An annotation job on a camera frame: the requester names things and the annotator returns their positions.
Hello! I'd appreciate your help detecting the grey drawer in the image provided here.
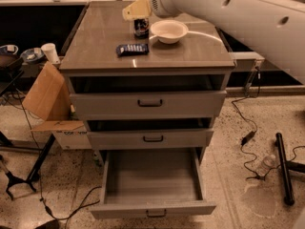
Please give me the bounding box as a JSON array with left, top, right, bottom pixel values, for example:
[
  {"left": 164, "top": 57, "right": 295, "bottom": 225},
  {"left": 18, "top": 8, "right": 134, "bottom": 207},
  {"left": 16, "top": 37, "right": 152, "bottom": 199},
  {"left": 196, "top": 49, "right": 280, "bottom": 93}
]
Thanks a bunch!
[
  {"left": 88, "top": 129, "right": 214, "bottom": 150},
  {"left": 91, "top": 148, "right": 216, "bottom": 219},
  {"left": 71, "top": 91, "right": 226, "bottom": 120}
]

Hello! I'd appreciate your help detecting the brown cardboard box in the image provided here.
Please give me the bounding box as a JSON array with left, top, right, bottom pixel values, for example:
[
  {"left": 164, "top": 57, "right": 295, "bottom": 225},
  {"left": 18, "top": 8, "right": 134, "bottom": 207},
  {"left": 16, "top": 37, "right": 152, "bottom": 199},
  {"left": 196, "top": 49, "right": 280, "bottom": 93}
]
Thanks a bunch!
[{"left": 23, "top": 62, "right": 92, "bottom": 150}]

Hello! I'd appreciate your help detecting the blue pepsi can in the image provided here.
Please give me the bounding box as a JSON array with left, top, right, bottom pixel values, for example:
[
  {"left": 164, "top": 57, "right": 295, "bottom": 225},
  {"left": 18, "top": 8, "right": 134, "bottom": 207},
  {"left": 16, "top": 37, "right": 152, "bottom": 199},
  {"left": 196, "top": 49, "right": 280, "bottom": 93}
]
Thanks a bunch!
[{"left": 133, "top": 18, "right": 149, "bottom": 38}]

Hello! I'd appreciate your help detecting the grey top drawer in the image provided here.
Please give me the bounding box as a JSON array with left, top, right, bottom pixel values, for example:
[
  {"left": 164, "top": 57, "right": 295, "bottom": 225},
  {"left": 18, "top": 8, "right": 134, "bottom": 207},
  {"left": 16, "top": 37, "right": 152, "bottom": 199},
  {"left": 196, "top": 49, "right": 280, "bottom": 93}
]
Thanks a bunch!
[{"left": 71, "top": 91, "right": 226, "bottom": 120}]

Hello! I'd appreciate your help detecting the black stand legs left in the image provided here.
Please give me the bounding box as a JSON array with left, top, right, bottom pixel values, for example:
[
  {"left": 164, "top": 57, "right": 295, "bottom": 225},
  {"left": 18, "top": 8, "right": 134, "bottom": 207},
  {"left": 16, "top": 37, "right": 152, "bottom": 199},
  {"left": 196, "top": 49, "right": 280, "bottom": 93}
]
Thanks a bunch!
[{"left": 0, "top": 134, "right": 56, "bottom": 202}]

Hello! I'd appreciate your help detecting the dark blue snack packet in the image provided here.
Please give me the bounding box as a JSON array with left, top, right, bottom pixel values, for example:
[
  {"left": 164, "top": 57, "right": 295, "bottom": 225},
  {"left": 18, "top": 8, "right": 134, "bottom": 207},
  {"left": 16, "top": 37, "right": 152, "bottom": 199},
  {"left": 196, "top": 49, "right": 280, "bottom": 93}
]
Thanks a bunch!
[{"left": 116, "top": 44, "right": 149, "bottom": 57}]

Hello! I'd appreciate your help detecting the grey drawer cabinet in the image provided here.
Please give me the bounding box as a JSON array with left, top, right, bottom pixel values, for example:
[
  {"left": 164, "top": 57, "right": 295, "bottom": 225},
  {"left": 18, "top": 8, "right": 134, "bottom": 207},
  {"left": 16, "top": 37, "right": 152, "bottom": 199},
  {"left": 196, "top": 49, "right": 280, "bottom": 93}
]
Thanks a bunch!
[{"left": 58, "top": 0, "right": 236, "bottom": 164}]

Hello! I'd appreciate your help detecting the grey bottom drawer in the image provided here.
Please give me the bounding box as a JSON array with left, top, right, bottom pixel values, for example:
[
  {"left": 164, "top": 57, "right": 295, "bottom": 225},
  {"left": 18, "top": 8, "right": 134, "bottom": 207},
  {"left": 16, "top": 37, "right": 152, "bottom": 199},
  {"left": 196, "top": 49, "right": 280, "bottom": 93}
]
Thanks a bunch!
[{"left": 91, "top": 148, "right": 216, "bottom": 219}]

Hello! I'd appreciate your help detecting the white paper cup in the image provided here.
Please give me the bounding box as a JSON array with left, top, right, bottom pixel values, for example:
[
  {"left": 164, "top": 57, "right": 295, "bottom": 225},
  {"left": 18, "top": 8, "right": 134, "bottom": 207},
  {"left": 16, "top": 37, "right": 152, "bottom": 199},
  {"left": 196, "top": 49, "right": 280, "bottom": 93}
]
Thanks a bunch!
[{"left": 41, "top": 43, "right": 60, "bottom": 64}]

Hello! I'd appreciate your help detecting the grey middle drawer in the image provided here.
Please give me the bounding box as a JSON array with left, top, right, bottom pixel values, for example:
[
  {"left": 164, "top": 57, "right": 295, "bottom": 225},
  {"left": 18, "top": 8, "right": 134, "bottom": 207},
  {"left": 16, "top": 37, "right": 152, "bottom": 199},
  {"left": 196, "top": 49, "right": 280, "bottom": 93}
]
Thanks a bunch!
[{"left": 88, "top": 129, "right": 214, "bottom": 150}]

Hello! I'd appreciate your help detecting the white paper bowl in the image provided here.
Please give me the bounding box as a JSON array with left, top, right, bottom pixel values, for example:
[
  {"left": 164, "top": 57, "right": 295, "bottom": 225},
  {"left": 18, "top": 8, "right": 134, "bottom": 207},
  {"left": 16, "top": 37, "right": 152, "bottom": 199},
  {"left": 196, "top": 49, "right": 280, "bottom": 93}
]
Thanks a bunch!
[{"left": 151, "top": 20, "right": 189, "bottom": 44}]

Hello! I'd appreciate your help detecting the black power cable right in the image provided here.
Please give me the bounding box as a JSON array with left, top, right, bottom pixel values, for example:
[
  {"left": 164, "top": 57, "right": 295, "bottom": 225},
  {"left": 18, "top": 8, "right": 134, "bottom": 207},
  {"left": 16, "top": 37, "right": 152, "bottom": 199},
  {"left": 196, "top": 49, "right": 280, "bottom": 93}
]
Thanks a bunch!
[{"left": 230, "top": 68, "right": 305, "bottom": 181}]

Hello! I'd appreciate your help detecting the clear plastic water bottle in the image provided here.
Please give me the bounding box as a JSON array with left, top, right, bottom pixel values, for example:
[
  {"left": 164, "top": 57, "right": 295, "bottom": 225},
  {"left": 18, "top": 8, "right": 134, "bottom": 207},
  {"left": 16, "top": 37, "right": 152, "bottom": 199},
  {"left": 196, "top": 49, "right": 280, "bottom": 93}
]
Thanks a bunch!
[{"left": 256, "top": 155, "right": 275, "bottom": 177}]

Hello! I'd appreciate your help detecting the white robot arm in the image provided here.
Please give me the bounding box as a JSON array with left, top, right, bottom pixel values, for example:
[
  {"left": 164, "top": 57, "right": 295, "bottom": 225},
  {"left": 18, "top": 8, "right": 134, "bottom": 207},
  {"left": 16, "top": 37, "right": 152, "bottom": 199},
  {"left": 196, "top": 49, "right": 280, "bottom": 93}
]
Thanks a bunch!
[{"left": 122, "top": 0, "right": 305, "bottom": 84}]

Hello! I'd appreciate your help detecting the black floor stand right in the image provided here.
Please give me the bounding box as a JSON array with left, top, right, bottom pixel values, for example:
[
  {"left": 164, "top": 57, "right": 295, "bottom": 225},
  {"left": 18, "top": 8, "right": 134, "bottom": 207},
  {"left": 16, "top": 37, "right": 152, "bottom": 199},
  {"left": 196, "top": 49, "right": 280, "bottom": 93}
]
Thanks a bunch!
[{"left": 275, "top": 133, "right": 305, "bottom": 206}]

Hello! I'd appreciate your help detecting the black cable left floor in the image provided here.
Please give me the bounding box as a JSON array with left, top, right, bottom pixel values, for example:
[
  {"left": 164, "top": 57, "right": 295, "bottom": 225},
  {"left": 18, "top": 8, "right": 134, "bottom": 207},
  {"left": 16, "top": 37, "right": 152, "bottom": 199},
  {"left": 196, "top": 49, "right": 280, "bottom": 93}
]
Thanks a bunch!
[{"left": 6, "top": 89, "right": 103, "bottom": 222}]

